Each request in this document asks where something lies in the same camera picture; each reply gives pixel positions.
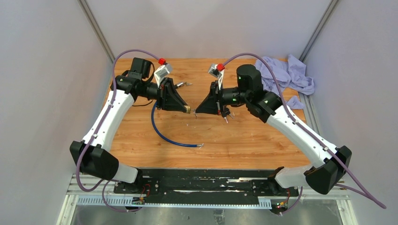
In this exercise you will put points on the aluminium base frame rails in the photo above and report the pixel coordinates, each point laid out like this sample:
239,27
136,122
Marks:
160,196

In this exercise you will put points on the aluminium corner rail right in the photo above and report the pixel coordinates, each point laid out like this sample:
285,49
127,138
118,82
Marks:
319,28

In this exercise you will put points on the aluminium corner rail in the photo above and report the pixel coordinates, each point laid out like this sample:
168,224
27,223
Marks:
319,28
84,5

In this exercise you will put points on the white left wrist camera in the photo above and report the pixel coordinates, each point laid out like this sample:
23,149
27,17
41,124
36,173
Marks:
161,73

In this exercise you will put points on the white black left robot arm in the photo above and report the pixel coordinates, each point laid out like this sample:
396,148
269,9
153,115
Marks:
92,154

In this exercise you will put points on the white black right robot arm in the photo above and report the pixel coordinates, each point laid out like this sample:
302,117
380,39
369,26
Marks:
324,170

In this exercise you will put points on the aluminium corner rail left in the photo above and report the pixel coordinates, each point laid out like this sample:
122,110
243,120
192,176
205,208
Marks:
84,5

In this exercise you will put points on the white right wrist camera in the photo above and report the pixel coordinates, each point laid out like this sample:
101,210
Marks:
217,70

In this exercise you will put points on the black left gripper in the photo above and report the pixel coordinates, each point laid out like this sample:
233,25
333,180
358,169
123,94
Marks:
173,101

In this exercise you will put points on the crumpled light blue cloth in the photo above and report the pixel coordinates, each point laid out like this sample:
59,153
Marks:
289,74

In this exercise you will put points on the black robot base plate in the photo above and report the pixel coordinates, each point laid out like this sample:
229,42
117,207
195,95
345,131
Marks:
210,179

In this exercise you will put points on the brass padlock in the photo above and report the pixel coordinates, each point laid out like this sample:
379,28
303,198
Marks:
187,109

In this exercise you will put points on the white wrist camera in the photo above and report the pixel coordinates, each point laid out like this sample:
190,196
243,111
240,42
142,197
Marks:
161,73
217,70

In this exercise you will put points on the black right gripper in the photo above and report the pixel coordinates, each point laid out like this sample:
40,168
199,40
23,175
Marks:
212,103

